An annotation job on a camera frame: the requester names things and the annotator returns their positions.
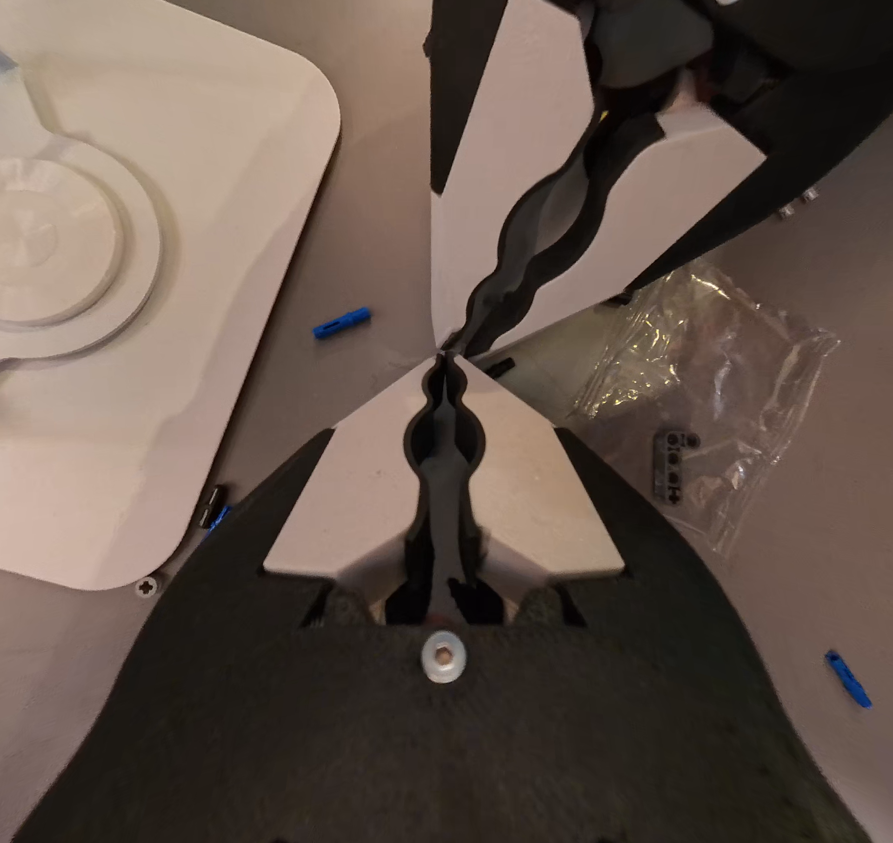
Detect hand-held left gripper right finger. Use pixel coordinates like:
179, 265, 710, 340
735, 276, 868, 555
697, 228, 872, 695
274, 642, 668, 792
448, 356, 626, 625

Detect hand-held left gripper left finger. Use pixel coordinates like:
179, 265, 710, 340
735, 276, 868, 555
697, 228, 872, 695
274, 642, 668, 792
264, 355, 443, 625

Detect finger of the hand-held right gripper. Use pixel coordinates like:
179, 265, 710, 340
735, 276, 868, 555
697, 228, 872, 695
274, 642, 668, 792
431, 0, 604, 350
460, 105, 767, 359

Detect grey lego beam with holes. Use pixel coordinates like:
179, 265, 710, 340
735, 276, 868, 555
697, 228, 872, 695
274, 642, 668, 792
652, 430, 700, 505

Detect blue lego pin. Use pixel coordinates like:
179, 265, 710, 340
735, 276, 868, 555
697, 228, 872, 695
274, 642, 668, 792
312, 307, 373, 339
825, 650, 873, 709

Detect clear plastic zip bag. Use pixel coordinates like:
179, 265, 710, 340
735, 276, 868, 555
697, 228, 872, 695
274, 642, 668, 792
568, 260, 841, 558

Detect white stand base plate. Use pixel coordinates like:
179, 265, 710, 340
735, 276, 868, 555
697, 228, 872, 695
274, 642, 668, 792
0, 0, 343, 591

